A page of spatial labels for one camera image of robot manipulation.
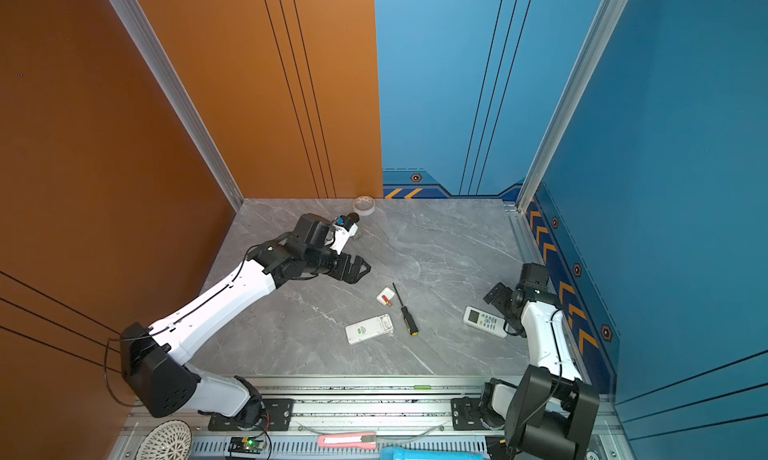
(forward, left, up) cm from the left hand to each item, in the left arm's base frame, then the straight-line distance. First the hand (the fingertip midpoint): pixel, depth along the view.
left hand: (358, 260), depth 78 cm
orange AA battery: (-1, -7, -21) cm, 23 cm away
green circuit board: (-38, +25, -23) cm, 51 cm away
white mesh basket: (-37, +43, -21) cm, 61 cm away
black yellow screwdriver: (-8, -14, -19) cm, 25 cm away
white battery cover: (+3, -7, -22) cm, 23 cm away
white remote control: (-10, -2, -21) cm, 23 cm away
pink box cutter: (-37, +1, -21) cm, 43 cm away
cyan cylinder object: (-39, -18, -23) cm, 49 cm away
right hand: (-6, -40, -15) cm, 43 cm away
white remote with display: (-8, -37, -19) cm, 42 cm away
